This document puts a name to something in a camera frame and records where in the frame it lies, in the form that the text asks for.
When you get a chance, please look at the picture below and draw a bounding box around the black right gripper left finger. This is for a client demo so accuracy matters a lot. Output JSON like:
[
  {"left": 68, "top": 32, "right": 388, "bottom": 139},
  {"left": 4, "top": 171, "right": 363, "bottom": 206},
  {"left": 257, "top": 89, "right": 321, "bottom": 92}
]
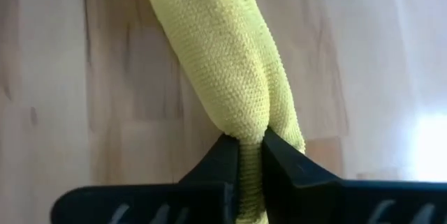
[{"left": 177, "top": 133, "right": 242, "bottom": 224}]

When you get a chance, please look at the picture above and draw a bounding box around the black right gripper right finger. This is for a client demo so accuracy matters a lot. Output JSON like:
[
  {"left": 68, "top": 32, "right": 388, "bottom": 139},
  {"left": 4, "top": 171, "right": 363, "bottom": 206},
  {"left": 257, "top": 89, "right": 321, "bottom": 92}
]
[{"left": 261, "top": 127, "right": 345, "bottom": 224}]

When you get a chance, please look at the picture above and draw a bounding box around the yellow microfiber towel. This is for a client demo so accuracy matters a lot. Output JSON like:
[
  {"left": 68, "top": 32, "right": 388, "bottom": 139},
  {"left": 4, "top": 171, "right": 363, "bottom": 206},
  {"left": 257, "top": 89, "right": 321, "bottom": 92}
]
[{"left": 134, "top": 0, "right": 307, "bottom": 224}]

